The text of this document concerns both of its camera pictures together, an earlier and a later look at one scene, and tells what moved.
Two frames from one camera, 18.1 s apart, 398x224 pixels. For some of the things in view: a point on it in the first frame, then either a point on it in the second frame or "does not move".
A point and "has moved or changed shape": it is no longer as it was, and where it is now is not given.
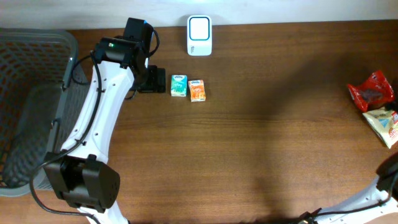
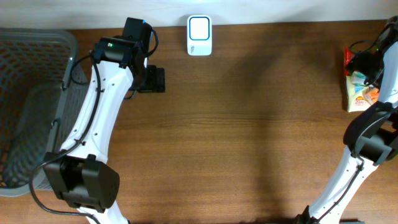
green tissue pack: x=178 y=85 to x=358 y=78
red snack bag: x=376 y=93 to x=347 y=59
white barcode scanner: x=199 y=35 does not move
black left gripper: x=157 y=80 does not move
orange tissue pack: x=197 y=90 to x=372 y=94
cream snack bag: x=385 y=123 has moved or changed shape
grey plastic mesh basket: x=40 y=103 does not move
